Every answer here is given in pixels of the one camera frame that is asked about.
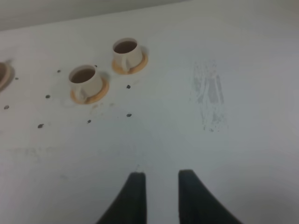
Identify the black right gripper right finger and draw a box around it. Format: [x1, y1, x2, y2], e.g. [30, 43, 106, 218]
[178, 169, 241, 224]

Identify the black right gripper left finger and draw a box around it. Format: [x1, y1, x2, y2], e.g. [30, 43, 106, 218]
[97, 172, 147, 224]

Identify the beige round teapot coaster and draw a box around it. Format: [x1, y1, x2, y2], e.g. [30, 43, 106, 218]
[0, 62, 12, 91]

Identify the near white teacup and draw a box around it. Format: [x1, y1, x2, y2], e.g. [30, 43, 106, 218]
[68, 65, 103, 103]

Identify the white teacup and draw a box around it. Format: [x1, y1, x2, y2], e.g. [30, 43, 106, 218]
[113, 37, 143, 72]
[68, 65, 103, 103]

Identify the far orange saucer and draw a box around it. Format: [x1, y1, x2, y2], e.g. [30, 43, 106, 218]
[112, 52, 148, 75]

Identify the far white teacup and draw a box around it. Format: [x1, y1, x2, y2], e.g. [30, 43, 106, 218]
[113, 37, 143, 72]

